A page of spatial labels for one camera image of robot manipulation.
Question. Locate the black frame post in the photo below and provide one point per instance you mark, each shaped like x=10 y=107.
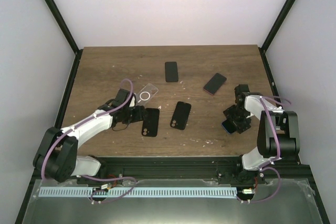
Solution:
x=277 y=24
x=62 y=25

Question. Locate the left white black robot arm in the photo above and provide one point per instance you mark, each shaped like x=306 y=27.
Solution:
x=57 y=156

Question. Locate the light blue slotted cable duct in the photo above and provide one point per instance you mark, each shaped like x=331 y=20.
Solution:
x=142 y=192

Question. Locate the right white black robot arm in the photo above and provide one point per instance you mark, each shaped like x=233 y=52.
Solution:
x=278 y=132

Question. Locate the left black frame post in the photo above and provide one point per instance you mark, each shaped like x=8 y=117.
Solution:
x=62 y=25

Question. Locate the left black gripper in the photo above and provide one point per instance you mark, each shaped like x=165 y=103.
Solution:
x=139 y=116

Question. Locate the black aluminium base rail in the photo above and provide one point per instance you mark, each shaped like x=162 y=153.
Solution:
x=223 y=169

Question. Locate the black phone far centre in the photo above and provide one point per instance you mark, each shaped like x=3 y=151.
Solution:
x=171 y=71

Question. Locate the black phone case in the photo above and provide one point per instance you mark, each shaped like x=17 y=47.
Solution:
x=180 y=115
x=150 y=122

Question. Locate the clear magsafe phone case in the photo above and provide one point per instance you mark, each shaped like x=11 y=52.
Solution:
x=146 y=94

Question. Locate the blue phone black screen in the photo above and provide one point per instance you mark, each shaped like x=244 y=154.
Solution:
x=229 y=127

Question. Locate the right black frame post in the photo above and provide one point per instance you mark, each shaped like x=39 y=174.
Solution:
x=277 y=24

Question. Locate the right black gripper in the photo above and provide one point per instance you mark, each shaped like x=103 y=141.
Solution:
x=240 y=127

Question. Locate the pink phone black screen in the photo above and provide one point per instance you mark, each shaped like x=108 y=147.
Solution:
x=214 y=84

